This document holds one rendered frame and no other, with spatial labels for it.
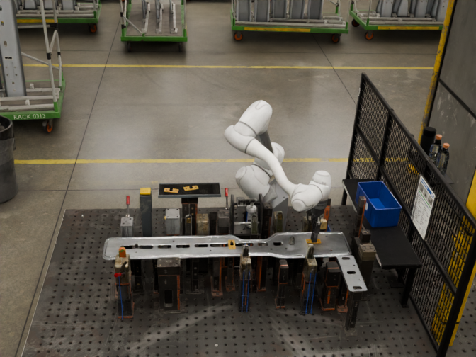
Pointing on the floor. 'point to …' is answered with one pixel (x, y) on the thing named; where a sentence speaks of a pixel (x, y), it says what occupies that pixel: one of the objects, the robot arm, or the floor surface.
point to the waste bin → (7, 160)
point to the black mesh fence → (411, 212)
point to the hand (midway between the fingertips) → (314, 236)
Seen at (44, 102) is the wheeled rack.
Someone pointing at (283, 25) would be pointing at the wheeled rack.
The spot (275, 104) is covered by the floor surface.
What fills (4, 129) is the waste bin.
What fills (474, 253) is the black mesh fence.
